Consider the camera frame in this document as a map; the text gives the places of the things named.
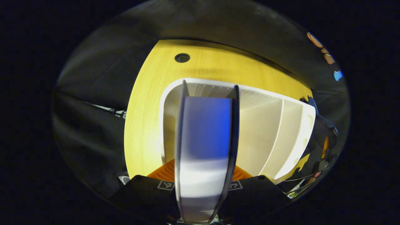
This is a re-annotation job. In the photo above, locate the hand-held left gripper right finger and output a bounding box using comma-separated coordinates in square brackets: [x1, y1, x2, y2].
[219, 166, 291, 222]

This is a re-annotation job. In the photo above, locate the dark metal rod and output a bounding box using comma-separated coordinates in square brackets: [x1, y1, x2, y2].
[83, 101, 127, 120]

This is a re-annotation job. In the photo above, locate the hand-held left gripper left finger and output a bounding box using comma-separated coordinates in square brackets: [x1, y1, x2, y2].
[108, 159, 180, 222]

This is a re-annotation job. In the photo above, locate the white plastic bookshelf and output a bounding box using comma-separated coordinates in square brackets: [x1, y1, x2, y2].
[159, 77, 316, 185]

